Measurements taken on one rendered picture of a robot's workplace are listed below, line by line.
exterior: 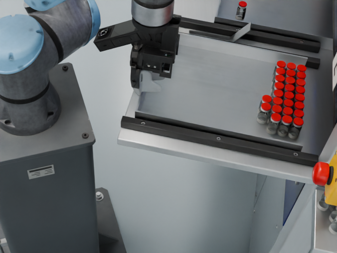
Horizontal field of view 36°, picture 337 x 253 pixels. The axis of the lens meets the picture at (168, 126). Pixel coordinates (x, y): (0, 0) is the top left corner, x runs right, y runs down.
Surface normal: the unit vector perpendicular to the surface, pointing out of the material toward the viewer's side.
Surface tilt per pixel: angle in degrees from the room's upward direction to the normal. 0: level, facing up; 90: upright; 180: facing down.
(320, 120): 0
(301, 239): 90
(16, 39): 7
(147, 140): 0
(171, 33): 90
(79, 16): 53
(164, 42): 90
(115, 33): 30
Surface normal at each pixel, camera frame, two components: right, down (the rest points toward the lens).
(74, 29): 0.72, 0.13
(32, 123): 0.36, 0.52
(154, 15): 0.00, 0.77
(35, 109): 0.55, 0.45
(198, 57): 0.07, -0.62
